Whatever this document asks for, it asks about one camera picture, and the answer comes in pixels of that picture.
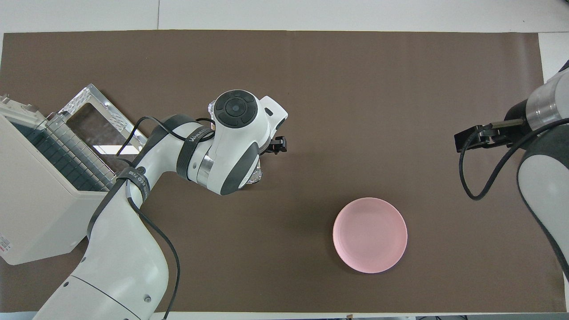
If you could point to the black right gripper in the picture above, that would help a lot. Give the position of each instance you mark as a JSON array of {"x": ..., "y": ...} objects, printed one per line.
[{"x": 518, "y": 120}]

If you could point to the aluminium foil tray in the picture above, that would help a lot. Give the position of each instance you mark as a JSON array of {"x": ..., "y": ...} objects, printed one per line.
[{"x": 255, "y": 175}]

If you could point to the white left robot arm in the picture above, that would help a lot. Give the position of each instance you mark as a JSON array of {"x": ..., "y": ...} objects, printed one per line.
[{"x": 115, "y": 249}]

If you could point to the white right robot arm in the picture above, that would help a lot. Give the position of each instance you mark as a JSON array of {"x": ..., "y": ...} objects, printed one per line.
[{"x": 542, "y": 178}]

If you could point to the silver glass oven door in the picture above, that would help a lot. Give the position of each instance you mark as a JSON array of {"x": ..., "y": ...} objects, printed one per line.
[{"x": 78, "y": 100}]

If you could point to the cream toaster oven body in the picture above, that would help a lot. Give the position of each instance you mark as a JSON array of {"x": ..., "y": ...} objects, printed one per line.
[{"x": 44, "y": 213}]

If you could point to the brown table mat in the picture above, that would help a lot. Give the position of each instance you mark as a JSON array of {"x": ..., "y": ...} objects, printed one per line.
[{"x": 355, "y": 89}]

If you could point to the pink round plate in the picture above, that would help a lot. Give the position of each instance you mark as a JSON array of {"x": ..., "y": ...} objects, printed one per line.
[{"x": 370, "y": 235}]

